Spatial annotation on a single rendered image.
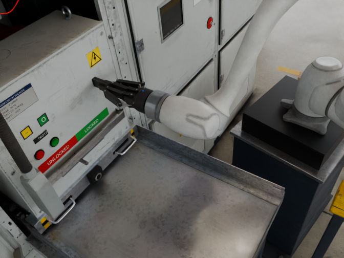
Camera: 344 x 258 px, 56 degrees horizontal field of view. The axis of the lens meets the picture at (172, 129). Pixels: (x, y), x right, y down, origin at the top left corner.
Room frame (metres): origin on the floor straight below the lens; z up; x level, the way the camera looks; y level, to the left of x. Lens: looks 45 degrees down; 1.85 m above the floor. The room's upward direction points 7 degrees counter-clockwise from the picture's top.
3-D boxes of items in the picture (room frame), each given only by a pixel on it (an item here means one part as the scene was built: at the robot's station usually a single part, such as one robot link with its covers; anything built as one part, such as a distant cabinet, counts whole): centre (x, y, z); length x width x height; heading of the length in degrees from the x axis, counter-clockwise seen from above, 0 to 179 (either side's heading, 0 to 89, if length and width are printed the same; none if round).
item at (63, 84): (0.78, 0.32, 1.15); 0.48 x 0.01 x 0.48; 141
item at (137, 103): (0.77, 0.09, 1.23); 0.09 x 0.08 x 0.07; 51
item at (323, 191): (1.03, -0.59, 0.37); 0.43 x 0.43 x 0.73; 42
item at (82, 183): (0.79, 0.33, 0.89); 0.54 x 0.05 x 0.06; 141
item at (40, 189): (0.57, 0.40, 1.09); 0.08 x 0.05 x 0.17; 51
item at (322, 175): (1.03, -0.59, 0.74); 0.46 x 0.46 x 0.02; 42
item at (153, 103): (0.73, 0.03, 1.23); 0.09 x 0.06 x 0.09; 141
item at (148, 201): (0.59, 0.09, 0.82); 0.68 x 0.62 x 0.06; 51
